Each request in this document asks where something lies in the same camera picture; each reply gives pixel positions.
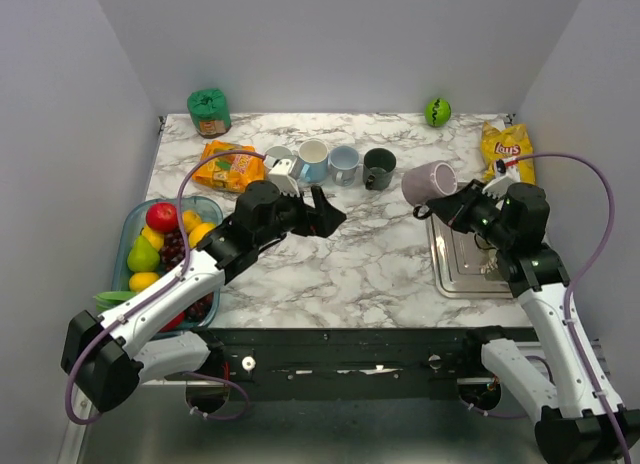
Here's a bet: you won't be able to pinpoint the purple mug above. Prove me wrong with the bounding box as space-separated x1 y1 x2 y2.
401 160 458 220

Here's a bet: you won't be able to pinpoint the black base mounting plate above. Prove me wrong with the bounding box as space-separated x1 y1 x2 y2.
195 328 498 402

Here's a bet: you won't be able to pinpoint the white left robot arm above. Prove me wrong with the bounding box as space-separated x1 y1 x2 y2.
61 181 346 413

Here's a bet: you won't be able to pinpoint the orange snack bag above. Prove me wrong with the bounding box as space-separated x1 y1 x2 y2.
192 154 266 193

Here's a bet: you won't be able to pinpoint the yellow Lays chips bag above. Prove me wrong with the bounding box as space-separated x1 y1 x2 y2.
480 121 534 182

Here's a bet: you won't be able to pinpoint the aluminium rail frame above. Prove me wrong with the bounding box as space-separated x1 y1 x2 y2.
55 338 621 464

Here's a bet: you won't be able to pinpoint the yellow lemon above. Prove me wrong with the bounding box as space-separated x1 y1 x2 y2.
188 222 216 249

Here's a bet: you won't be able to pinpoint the green wrapped jar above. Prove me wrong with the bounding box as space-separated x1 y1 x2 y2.
187 88 232 138

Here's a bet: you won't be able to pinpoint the dark green patterned mug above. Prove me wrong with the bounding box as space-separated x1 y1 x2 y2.
362 148 397 191

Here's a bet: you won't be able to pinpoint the dark red grapes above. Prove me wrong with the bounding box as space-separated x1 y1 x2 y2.
159 229 214 323

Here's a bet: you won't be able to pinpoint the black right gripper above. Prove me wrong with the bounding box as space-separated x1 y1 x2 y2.
427 178 514 248

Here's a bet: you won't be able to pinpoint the clear blue fruit container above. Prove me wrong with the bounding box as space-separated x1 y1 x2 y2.
110 196 223 339

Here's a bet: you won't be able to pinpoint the silver metal tray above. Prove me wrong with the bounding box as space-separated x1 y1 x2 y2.
426 217 511 300

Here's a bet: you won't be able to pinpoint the green pear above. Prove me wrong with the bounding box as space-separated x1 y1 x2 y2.
126 235 160 273

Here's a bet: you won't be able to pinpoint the pink dragon fruit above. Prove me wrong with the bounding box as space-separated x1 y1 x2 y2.
92 289 187 333

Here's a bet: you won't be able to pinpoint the orange fruit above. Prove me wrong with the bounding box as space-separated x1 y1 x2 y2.
182 209 203 234

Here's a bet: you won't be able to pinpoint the green striped ball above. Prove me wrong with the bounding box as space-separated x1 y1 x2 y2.
424 98 452 128

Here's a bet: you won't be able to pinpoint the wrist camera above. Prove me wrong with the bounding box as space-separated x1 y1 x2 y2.
482 157 521 200
265 155 299 196

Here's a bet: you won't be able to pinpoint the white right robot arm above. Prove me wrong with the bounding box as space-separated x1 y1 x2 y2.
426 181 639 463

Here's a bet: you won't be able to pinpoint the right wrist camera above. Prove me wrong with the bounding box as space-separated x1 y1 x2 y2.
482 157 521 200

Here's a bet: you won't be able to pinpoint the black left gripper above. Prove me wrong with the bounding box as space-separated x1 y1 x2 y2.
255 182 346 248

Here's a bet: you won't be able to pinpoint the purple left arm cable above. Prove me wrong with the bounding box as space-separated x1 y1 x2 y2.
64 149 269 426

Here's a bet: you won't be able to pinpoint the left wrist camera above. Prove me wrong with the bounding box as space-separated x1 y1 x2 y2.
265 155 299 196

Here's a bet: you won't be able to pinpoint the grey blue mug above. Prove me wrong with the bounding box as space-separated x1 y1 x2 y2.
328 145 360 187

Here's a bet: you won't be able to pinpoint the red apple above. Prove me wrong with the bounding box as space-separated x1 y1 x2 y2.
145 202 179 234

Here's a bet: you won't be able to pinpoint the light blue white mug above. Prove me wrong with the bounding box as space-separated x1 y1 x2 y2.
298 139 329 184

